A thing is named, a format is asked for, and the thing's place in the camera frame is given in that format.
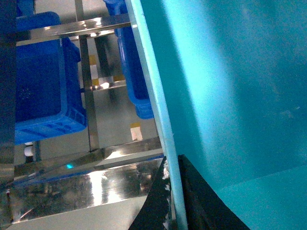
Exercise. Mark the blue bin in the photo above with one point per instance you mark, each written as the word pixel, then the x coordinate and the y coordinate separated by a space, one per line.
pixel 48 94
pixel 133 73

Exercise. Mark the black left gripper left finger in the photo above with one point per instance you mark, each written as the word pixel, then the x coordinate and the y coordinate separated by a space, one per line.
pixel 156 212

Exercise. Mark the blue bin left front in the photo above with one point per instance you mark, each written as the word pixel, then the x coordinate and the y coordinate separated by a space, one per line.
pixel 48 94

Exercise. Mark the blue bin lower centre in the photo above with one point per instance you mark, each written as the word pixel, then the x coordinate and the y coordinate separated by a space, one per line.
pixel 133 73

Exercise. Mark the turquoise plastic bin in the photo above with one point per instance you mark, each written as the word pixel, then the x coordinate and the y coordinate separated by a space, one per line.
pixel 227 80

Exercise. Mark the steel shelf front rail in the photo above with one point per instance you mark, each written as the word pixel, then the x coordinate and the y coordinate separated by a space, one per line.
pixel 82 180

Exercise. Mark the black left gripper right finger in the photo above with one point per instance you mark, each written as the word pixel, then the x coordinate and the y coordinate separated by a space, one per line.
pixel 204 209

